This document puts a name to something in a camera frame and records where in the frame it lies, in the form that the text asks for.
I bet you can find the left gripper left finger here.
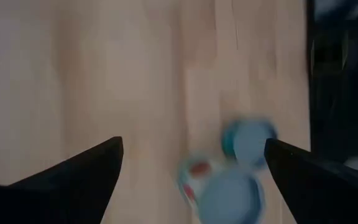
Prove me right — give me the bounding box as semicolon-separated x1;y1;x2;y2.
0;136;125;224

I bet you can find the diced tomatoes can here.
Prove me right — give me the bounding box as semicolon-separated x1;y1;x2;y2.
177;154;265;224

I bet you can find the teal tuna fish can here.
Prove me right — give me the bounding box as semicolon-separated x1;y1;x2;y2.
221;118;278;170

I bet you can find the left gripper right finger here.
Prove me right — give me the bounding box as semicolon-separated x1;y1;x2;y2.
264;138;358;224

